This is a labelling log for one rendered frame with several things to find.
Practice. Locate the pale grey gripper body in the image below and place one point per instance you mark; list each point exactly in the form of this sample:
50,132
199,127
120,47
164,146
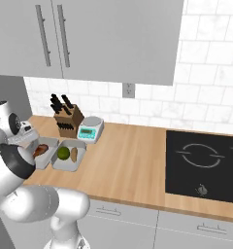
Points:
22,139

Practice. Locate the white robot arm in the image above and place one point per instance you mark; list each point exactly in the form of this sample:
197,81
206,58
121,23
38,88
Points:
31,201

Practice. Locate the brown chicken drumstick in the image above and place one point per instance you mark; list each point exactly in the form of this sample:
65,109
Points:
40,150

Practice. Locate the grey meat container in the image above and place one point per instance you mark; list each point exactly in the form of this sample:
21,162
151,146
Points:
48,155

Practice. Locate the green lime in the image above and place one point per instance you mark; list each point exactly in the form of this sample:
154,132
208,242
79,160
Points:
63,153

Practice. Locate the grey vegetable container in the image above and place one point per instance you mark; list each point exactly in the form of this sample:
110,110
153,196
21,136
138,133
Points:
68,163

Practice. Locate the brown sweet potato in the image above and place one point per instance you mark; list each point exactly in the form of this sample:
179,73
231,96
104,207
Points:
74,154

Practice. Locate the wooden knife block with knives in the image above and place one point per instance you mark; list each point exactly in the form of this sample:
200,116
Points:
68,120

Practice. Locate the grey fridge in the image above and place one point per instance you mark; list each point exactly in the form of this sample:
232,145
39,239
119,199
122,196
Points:
8,90

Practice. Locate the white kitchen scale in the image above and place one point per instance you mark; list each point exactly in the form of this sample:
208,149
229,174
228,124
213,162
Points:
91,129

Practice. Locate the grey upper cupboard door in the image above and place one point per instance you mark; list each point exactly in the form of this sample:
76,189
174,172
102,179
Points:
15,35
121,39

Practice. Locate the grey cupboard door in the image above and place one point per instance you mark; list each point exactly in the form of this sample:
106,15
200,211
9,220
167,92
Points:
193,241
121,39
15,35
121,235

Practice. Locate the grey drawer front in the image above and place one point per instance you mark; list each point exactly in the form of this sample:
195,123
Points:
134,212
186,223

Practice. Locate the grey lower cupboard door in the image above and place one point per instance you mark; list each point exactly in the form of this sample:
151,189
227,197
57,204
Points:
121,235
193,241

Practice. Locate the black hob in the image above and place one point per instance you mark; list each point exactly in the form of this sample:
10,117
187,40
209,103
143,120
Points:
202,175

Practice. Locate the grey hob knob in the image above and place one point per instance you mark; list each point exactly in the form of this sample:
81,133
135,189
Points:
202,190

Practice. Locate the grey wall socket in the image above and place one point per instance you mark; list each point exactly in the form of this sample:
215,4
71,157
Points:
128,90

